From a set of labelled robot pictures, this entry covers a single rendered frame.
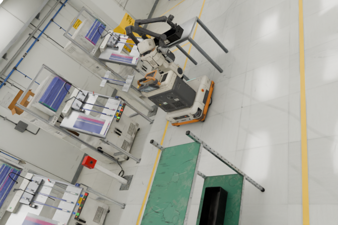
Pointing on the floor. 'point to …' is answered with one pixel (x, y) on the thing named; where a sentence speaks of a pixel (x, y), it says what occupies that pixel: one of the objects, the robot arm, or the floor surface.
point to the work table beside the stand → (188, 26)
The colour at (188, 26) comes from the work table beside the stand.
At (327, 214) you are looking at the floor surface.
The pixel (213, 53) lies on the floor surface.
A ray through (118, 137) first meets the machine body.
